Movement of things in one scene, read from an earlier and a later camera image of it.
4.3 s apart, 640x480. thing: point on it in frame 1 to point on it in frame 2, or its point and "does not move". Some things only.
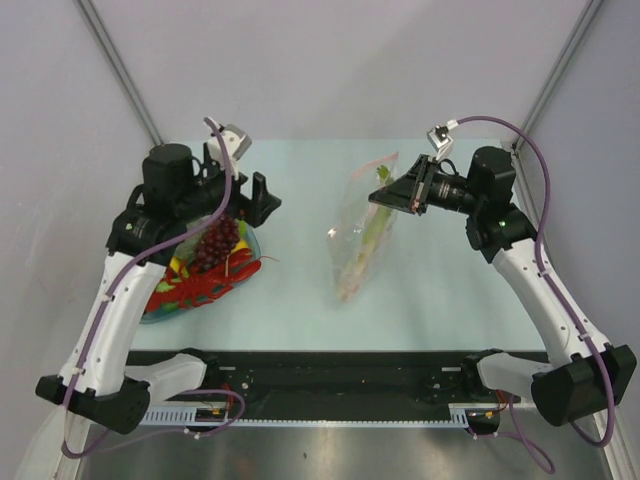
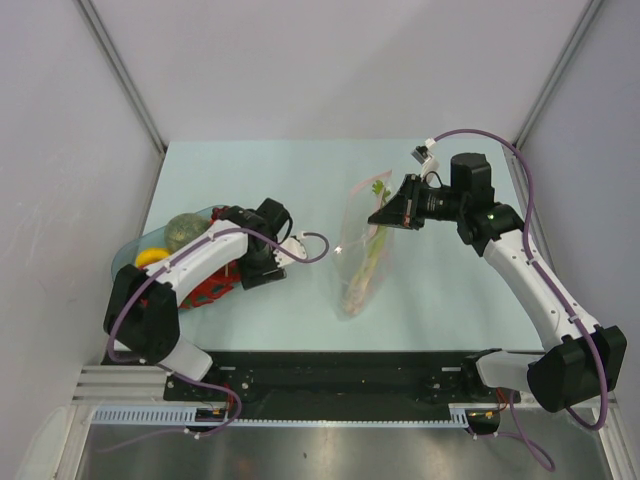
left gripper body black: (208, 198) to (257, 262)
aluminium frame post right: (559, 69) does not move
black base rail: (342, 384) does not move
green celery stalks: (370, 241) to (360, 288)
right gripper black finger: (398, 199) to (393, 218)
